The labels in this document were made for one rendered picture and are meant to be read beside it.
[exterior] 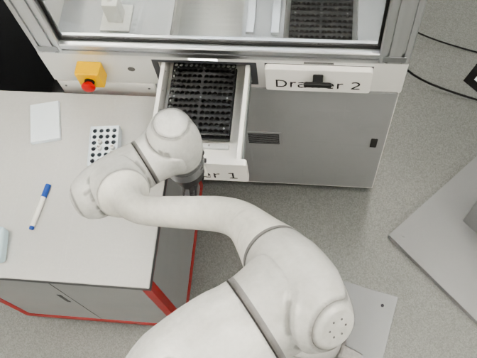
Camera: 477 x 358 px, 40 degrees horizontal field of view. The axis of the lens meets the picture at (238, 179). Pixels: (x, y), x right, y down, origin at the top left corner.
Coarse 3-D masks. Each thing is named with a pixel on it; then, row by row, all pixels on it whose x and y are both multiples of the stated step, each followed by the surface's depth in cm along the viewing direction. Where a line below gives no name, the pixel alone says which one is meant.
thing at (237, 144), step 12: (168, 72) 188; (240, 72) 186; (168, 84) 187; (240, 84) 185; (156, 96) 179; (168, 96) 185; (240, 96) 183; (156, 108) 178; (240, 108) 182; (240, 120) 174; (240, 132) 172; (240, 144) 171; (204, 156) 177; (216, 156) 177; (228, 156) 176; (240, 156) 170
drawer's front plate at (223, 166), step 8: (208, 160) 166; (216, 160) 166; (224, 160) 166; (232, 160) 166; (240, 160) 166; (208, 168) 169; (216, 168) 169; (224, 168) 168; (232, 168) 168; (240, 168) 167; (208, 176) 174; (216, 176) 173; (224, 176) 173; (240, 176) 172; (248, 176) 174
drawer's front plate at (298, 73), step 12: (276, 72) 177; (288, 72) 176; (300, 72) 176; (312, 72) 175; (324, 72) 174; (336, 72) 174; (348, 72) 173; (360, 72) 173; (372, 72) 172; (288, 84) 182; (300, 84) 181; (336, 84) 179; (348, 84) 179; (360, 84) 178
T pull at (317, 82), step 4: (316, 76) 175; (320, 76) 175; (312, 80) 175; (316, 80) 175; (320, 80) 175; (304, 84) 175; (308, 84) 174; (312, 84) 174; (316, 84) 174; (320, 84) 174; (324, 84) 174; (328, 84) 174
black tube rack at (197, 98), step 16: (192, 64) 182; (208, 64) 181; (224, 64) 180; (176, 80) 180; (192, 80) 179; (208, 80) 179; (224, 80) 178; (176, 96) 178; (192, 96) 177; (208, 96) 177; (224, 96) 177; (192, 112) 175; (208, 112) 179; (224, 112) 175; (224, 128) 173
